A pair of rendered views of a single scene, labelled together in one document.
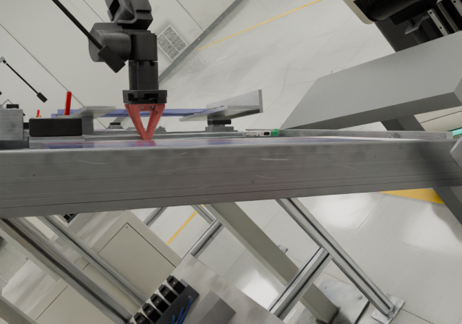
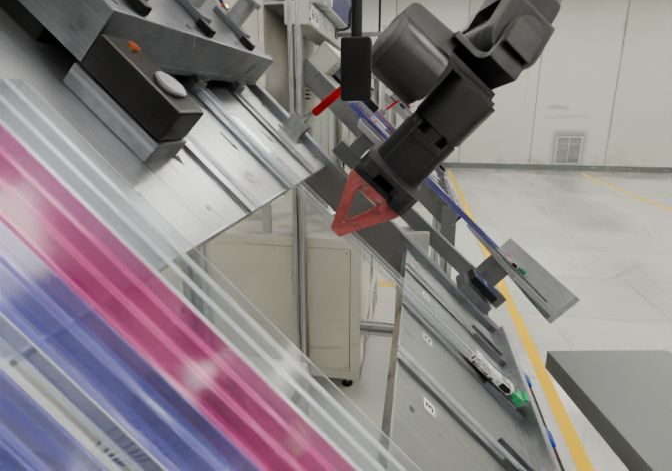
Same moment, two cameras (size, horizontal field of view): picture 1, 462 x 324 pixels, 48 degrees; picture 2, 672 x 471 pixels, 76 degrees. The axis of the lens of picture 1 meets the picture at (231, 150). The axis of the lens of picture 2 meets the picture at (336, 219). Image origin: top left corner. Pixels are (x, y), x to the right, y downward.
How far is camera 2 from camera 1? 0.60 m
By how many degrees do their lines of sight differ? 25
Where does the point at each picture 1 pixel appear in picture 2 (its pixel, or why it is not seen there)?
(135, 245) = (338, 272)
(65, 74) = not seen: hidden behind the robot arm
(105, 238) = (323, 243)
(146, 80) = (406, 159)
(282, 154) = not seen: outside the picture
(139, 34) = (466, 83)
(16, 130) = (80, 36)
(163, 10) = (590, 122)
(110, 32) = (422, 37)
